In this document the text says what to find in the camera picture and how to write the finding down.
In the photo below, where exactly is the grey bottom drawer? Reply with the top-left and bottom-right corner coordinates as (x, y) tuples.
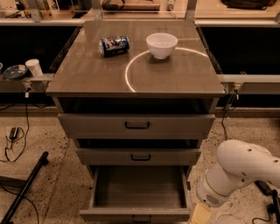
(80, 165), (192, 224)

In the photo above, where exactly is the grey drawer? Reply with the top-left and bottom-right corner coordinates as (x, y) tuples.
(76, 148), (200, 165)
(59, 113), (215, 140)
(80, 165), (192, 224)

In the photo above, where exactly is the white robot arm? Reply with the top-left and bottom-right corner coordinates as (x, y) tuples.
(189, 139), (280, 224)

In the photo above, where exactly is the grey middle drawer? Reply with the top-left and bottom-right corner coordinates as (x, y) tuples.
(76, 148), (200, 165)

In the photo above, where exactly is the grey drawer cabinet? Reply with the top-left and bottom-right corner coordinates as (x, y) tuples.
(45, 19), (227, 179)

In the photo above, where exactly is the grey top drawer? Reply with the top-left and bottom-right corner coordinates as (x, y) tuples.
(59, 113), (215, 140)

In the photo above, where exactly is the black power brick right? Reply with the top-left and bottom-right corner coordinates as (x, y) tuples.
(255, 180), (272, 196)

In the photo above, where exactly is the white ceramic bowl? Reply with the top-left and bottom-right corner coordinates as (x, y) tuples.
(146, 32), (178, 60)

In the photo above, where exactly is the blue soda can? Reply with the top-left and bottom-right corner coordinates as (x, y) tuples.
(99, 36), (130, 57)

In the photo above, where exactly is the black pole stand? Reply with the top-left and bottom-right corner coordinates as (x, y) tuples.
(0, 151), (49, 224)

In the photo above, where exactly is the black power adapter left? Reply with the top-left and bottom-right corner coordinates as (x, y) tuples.
(9, 127), (18, 140)

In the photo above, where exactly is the white paper cup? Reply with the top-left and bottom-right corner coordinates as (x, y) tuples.
(25, 59), (43, 77)

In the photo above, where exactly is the dark blue plate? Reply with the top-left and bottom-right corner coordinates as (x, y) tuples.
(3, 65), (28, 80)

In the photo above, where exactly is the black cable right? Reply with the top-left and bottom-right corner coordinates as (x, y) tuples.
(220, 92), (238, 141)

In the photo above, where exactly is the black cable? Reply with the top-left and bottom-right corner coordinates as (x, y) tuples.
(0, 92), (31, 164)
(220, 92), (238, 141)

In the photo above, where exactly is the black cable left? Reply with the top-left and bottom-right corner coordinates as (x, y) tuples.
(0, 92), (31, 164)

